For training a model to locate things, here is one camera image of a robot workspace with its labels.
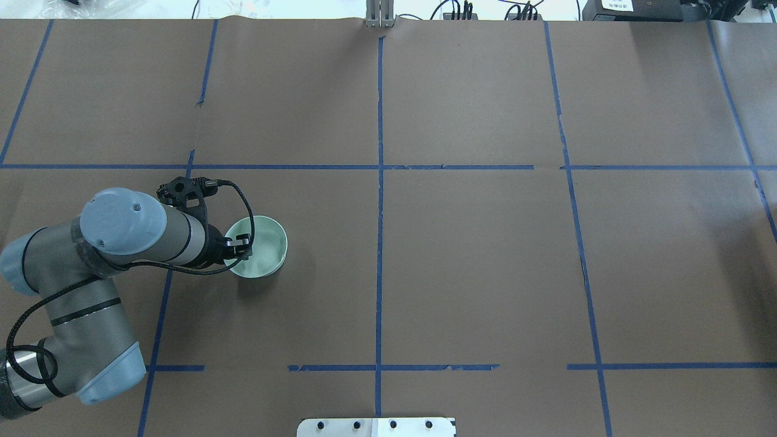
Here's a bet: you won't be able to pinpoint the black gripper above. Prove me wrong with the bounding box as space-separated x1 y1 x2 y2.
203 225 253 268

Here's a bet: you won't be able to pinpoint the mint green bowl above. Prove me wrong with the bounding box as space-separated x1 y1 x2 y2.
226 215 288 279

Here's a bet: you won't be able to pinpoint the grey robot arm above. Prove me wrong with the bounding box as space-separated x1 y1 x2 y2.
2 177 255 421

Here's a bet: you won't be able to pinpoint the black equipment box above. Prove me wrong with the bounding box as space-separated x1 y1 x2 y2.
581 1 750 22

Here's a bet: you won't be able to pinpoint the clear plastic bag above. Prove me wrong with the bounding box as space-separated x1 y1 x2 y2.
37 1 148 19

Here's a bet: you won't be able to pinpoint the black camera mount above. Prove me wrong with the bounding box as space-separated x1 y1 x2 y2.
156 177 218 228

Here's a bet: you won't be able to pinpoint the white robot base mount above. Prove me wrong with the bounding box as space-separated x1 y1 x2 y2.
296 417 457 436

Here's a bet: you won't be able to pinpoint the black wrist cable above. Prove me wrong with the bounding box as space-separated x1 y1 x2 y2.
5 179 256 410

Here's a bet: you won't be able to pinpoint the grey aluminium post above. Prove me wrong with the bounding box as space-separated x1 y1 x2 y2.
364 0 396 28

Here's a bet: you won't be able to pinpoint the black power strip cables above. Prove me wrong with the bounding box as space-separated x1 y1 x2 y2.
431 0 544 21

